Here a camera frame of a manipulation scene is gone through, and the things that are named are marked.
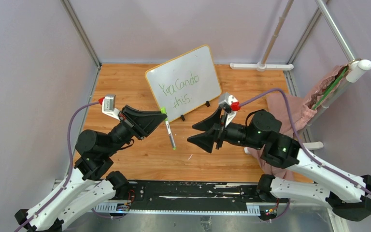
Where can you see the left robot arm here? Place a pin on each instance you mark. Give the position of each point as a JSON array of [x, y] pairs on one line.
[[83, 189]]

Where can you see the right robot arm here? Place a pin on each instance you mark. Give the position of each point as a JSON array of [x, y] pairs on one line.
[[345, 194]]

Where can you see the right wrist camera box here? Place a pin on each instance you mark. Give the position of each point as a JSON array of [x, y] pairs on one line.
[[230, 105]]

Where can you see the white clothes rack base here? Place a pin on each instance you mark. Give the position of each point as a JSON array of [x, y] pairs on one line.
[[262, 67]]

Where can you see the white rack side foot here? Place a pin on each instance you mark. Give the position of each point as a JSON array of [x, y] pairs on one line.
[[309, 146]]

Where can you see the silver clothes rack pole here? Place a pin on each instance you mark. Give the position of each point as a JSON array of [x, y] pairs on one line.
[[276, 32]]

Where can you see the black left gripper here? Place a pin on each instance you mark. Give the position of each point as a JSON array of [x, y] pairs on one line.
[[146, 122]]

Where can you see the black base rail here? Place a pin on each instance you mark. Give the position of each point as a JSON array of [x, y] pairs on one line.
[[191, 196]]

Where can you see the yellow framed whiteboard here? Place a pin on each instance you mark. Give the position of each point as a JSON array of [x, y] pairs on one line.
[[184, 83]]

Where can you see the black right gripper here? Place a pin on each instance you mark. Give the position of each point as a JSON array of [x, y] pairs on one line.
[[207, 124]]

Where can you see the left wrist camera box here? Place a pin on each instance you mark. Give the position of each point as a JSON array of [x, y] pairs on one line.
[[109, 105]]

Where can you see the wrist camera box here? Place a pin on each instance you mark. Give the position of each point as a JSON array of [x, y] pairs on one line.
[[230, 105], [109, 105]]

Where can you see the green clothes hanger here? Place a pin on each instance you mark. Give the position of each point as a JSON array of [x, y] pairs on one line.
[[327, 85]]

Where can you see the green white marker pen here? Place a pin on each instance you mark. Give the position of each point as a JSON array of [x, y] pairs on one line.
[[171, 138]]

